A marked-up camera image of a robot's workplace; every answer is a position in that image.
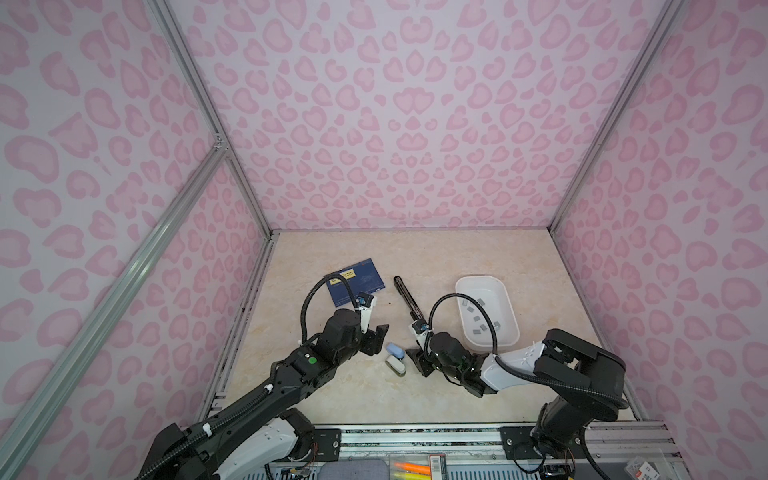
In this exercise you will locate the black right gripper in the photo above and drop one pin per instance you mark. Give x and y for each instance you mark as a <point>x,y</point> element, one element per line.
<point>418,359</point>

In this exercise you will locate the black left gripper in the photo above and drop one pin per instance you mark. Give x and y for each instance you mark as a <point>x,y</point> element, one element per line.
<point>375,339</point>

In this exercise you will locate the black long stapler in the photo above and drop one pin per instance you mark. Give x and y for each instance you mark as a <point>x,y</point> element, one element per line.
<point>414,309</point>

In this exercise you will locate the light blue mini stapler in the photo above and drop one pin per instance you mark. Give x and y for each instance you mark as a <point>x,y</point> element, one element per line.
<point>395,351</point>

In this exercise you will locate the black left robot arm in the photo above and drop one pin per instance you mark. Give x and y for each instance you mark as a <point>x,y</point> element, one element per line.
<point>264,425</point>

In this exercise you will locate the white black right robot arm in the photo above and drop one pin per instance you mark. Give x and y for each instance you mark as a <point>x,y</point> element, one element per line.
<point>588,382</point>

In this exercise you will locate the grey white mini stapler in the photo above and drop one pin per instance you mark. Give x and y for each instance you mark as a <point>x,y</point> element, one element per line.
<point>396,365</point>

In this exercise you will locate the blue book yellow label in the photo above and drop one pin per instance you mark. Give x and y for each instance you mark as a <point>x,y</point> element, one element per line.
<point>361,277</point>

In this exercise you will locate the white plastic tray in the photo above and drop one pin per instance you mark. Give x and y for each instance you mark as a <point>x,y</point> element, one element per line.
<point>491,294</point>

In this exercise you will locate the orange marker pen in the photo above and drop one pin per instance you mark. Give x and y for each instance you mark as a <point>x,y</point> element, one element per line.
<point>412,468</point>

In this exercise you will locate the yellow marker pen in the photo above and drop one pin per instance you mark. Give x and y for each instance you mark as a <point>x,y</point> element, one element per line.
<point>401,475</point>

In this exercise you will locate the grey foam pad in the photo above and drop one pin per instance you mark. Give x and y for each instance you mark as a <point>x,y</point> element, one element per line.
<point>370,469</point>

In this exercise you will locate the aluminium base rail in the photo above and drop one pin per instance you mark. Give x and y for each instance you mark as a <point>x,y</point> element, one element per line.
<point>620,450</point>

